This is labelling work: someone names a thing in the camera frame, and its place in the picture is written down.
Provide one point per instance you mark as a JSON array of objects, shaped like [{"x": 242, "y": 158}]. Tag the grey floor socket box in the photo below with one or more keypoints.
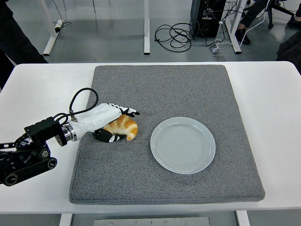
[{"x": 216, "y": 50}]

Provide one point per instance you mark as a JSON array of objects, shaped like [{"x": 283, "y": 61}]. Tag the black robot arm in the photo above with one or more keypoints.
[{"x": 23, "y": 155}]

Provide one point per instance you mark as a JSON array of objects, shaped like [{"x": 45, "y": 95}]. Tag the white table leg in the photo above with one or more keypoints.
[
  {"x": 243, "y": 219},
  {"x": 65, "y": 220}
]

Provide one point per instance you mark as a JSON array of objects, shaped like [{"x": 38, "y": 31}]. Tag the dark bulky object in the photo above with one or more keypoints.
[{"x": 290, "y": 47}]

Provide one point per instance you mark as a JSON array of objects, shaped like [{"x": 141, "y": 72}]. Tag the grey metal plate with screws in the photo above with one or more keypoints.
[{"x": 152, "y": 221}]

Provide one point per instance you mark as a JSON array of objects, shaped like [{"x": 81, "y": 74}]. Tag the grey fabric mat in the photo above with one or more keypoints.
[{"x": 164, "y": 94}]

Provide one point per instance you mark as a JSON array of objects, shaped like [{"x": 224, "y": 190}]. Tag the white straight desk leg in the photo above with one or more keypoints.
[{"x": 146, "y": 28}]

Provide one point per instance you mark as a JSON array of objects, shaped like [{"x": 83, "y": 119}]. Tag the white slanted desk leg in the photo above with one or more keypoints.
[{"x": 235, "y": 35}]

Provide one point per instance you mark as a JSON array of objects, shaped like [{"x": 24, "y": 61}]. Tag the golden croissant bread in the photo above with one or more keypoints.
[{"x": 127, "y": 127}]

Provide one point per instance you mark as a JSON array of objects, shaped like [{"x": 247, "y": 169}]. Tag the pale blue round plate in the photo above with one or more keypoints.
[{"x": 183, "y": 146}]

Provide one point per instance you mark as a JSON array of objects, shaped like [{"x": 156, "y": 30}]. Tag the black computer tower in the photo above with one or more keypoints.
[{"x": 207, "y": 21}]

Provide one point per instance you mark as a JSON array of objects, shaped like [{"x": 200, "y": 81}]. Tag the black office chair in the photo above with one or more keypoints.
[{"x": 270, "y": 16}]

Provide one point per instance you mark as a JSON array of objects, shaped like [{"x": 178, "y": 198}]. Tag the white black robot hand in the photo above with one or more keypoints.
[{"x": 98, "y": 115}]

